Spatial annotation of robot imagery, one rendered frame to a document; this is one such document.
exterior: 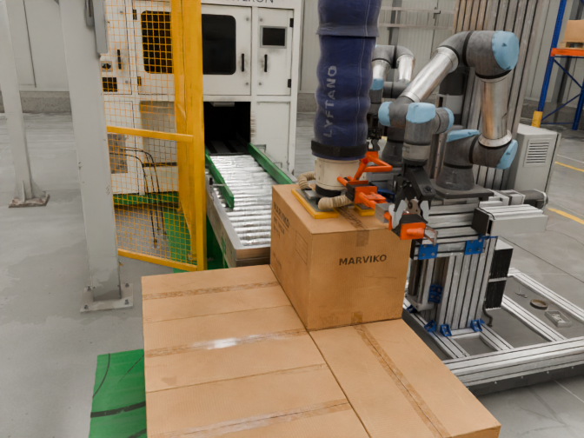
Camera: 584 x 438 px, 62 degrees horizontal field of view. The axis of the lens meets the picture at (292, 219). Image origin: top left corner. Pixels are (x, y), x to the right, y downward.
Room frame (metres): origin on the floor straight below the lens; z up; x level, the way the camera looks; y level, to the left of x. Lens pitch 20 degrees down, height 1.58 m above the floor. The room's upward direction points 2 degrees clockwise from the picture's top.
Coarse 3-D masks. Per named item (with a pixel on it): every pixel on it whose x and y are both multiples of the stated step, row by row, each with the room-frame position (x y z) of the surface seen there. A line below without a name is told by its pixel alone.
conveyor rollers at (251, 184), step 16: (224, 160) 4.27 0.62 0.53; (240, 160) 4.24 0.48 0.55; (208, 176) 3.69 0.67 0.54; (224, 176) 3.73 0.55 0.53; (240, 176) 3.69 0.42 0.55; (256, 176) 3.72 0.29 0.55; (272, 176) 3.76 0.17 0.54; (240, 192) 3.31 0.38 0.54; (256, 192) 3.35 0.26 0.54; (224, 208) 2.94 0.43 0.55; (240, 208) 2.96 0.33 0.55; (256, 208) 2.98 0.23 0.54; (240, 224) 2.68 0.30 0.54; (256, 224) 2.70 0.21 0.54; (240, 240) 2.42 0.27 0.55; (256, 240) 2.44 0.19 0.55
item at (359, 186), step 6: (366, 180) 1.74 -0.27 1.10; (348, 186) 1.69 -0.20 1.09; (354, 186) 1.70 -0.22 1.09; (360, 186) 1.70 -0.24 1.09; (366, 186) 1.70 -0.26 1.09; (372, 186) 1.67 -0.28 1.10; (348, 192) 1.70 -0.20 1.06; (354, 192) 1.65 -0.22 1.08; (360, 192) 1.65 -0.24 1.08; (366, 192) 1.66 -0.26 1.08; (348, 198) 1.68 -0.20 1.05; (354, 198) 1.65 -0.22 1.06; (360, 198) 1.65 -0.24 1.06
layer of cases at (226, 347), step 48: (144, 288) 1.87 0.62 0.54; (192, 288) 1.88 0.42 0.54; (240, 288) 1.90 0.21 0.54; (144, 336) 1.51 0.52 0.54; (192, 336) 1.52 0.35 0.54; (240, 336) 1.53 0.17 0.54; (288, 336) 1.54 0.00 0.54; (336, 336) 1.56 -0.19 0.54; (384, 336) 1.57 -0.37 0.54; (192, 384) 1.26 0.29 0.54; (240, 384) 1.27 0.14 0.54; (288, 384) 1.28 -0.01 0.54; (336, 384) 1.29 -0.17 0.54; (384, 384) 1.30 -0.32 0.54; (432, 384) 1.31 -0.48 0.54; (192, 432) 1.06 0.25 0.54; (240, 432) 1.07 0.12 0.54; (288, 432) 1.08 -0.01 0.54; (336, 432) 1.08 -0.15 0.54; (384, 432) 1.09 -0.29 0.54; (432, 432) 1.10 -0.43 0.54; (480, 432) 1.12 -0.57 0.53
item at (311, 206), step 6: (294, 192) 2.01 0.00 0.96; (300, 192) 1.99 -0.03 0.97; (300, 198) 1.93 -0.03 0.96; (306, 198) 1.91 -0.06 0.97; (318, 198) 1.84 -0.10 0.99; (306, 204) 1.85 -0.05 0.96; (312, 204) 1.83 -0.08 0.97; (312, 210) 1.78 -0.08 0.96; (318, 210) 1.77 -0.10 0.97; (324, 210) 1.77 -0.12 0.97; (330, 210) 1.78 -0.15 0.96; (318, 216) 1.74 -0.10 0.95; (324, 216) 1.74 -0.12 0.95; (330, 216) 1.75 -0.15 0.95; (336, 216) 1.76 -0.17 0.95
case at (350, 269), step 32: (288, 192) 2.06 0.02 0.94; (288, 224) 1.88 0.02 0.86; (320, 224) 1.68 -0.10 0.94; (352, 224) 1.69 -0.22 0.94; (384, 224) 1.70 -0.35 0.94; (288, 256) 1.87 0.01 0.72; (320, 256) 1.60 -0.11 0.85; (352, 256) 1.64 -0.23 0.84; (384, 256) 1.67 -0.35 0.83; (288, 288) 1.85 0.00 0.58; (320, 288) 1.60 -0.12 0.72; (352, 288) 1.64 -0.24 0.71; (384, 288) 1.68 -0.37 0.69; (320, 320) 1.60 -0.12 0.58; (352, 320) 1.64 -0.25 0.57
